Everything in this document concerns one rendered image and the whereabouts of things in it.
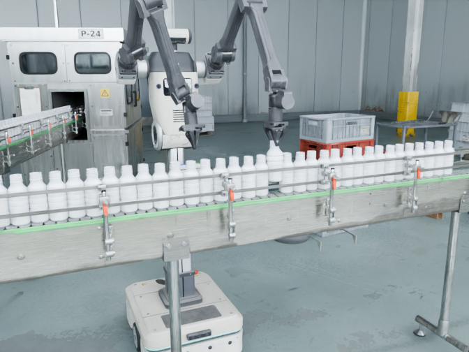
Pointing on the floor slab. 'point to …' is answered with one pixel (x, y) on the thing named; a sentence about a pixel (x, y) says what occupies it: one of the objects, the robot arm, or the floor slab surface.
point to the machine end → (78, 96)
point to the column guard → (407, 110)
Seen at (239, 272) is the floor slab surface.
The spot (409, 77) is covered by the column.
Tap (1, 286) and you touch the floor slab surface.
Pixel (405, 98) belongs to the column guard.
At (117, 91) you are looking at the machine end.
